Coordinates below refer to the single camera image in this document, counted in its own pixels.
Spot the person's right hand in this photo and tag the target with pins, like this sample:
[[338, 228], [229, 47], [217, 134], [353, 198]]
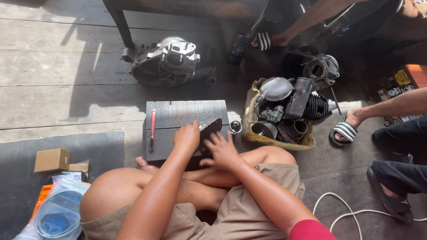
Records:
[[225, 155]]

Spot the person's left hand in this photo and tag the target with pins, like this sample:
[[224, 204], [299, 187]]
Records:
[[185, 137]]

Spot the person's left fingers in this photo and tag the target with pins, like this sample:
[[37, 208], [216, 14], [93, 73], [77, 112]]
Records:
[[196, 131]]

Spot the dark metal engine cover plate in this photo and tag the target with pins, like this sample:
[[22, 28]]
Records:
[[210, 128]]

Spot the dark wooden board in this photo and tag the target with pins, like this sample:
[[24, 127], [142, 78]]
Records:
[[180, 113]]

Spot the yellow plastic tub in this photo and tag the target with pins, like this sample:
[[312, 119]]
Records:
[[250, 123]]

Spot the toothed metal gear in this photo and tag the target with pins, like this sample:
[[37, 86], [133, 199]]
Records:
[[265, 129]]

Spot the silver engine crankcase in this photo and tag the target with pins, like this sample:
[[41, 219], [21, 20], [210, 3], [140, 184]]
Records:
[[166, 61]]

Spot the grey metal carburetor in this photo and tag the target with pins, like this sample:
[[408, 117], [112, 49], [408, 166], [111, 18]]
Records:
[[272, 114]]

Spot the person's beige shorts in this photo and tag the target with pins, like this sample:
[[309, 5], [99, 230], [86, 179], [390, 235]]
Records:
[[243, 206]]

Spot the grey round engine cover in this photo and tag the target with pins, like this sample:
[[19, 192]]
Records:
[[276, 88]]

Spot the black rectangular device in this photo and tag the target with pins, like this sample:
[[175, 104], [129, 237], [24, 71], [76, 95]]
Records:
[[239, 49]]

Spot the black metal sleeve pipe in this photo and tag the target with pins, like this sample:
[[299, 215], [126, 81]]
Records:
[[298, 128]]

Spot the black white striped sandal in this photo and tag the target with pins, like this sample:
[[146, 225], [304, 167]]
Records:
[[264, 41], [344, 130]]

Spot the flat cardboard piece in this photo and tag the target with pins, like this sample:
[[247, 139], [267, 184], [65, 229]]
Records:
[[80, 166]]

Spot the black finned engine cylinder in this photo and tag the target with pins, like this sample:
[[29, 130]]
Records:
[[316, 107]]

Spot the dark wooden bench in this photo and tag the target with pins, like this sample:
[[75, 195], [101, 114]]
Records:
[[173, 8]]

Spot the dark floor mat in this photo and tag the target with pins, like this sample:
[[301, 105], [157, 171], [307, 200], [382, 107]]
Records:
[[60, 146]]

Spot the dark crankcase half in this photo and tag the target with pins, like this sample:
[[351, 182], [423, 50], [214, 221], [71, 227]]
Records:
[[321, 70]]

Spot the small cardboard box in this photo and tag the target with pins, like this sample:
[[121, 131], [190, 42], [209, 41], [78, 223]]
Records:
[[52, 160]]

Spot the person's red sleeve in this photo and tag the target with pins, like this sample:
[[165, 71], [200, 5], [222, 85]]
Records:
[[310, 230]]

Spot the clear plastic bag blue print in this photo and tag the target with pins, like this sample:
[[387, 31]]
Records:
[[58, 208]]

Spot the orange packet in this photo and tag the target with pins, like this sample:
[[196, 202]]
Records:
[[41, 200]]

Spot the orange box with stickers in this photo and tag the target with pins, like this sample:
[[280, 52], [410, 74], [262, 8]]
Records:
[[402, 85]]

